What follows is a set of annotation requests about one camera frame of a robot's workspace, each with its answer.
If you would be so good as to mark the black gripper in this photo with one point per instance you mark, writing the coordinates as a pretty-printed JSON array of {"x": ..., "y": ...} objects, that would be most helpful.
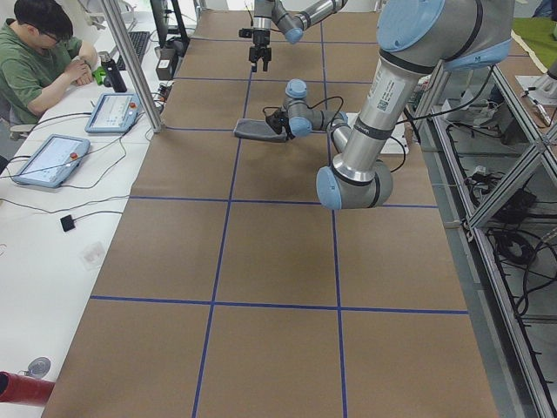
[{"x": 261, "y": 39}]

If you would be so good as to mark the pink square towel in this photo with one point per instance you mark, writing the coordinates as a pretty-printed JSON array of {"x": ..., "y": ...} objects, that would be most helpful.
[{"x": 259, "y": 130}]

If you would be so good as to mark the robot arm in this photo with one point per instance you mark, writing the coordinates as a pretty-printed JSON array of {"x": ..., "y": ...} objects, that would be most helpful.
[
  {"x": 413, "y": 37},
  {"x": 291, "y": 26}
]

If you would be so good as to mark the black box with label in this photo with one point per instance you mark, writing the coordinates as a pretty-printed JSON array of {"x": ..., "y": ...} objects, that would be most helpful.
[{"x": 167, "y": 64}]

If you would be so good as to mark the black monitor stand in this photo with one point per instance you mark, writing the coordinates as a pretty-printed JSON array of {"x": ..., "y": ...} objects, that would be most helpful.
[{"x": 170, "y": 27}]

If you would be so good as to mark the black keyboard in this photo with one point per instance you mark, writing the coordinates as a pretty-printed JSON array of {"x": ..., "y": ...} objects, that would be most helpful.
[{"x": 139, "y": 41}]

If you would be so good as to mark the black water bottle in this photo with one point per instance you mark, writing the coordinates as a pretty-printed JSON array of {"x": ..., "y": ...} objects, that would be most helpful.
[{"x": 112, "y": 72}]

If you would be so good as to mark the far teach pendant tablet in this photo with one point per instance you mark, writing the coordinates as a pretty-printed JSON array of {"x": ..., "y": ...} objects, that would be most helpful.
[{"x": 114, "y": 113}]

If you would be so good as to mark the teach pendant tablet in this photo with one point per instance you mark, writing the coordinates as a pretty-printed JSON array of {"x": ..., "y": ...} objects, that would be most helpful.
[
  {"x": 114, "y": 113},
  {"x": 53, "y": 162}
]

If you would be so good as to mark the green object on desk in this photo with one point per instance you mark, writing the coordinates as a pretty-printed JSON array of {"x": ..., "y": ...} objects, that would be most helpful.
[{"x": 99, "y": 75}]

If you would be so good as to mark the near teach pendant tablet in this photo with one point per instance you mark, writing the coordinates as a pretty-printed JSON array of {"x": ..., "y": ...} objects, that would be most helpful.
[{"x": 53, "y": 162}]

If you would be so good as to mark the person in green shirt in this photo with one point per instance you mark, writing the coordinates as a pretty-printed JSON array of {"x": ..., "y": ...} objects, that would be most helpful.
[{"x": 40, "y": 59}]

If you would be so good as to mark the brown paper table cover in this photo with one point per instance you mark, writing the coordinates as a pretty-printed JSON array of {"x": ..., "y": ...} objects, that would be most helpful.
[{"x": 229, "y": 291}]

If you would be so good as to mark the small black square device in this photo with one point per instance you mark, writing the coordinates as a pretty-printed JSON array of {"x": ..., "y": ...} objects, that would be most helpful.
[{"x": 67, "y": 223}]

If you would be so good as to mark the red cylinder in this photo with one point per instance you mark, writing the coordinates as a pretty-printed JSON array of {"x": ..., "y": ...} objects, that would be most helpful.
[{"x": 24, "y": 390}]

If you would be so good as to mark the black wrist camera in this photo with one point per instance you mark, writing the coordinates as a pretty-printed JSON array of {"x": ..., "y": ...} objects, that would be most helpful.
[
  {"x": 277, "y": 120},
  {"x": 245, "y": 33}
]

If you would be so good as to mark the aluminium frame post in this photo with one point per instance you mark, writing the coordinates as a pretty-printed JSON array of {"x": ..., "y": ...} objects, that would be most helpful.
[{"x": 112, "y": 15}]

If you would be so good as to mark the aluminium side frame rail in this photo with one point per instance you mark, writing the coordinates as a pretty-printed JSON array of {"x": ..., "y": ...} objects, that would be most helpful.
[{"x": 498, "y": 134}]

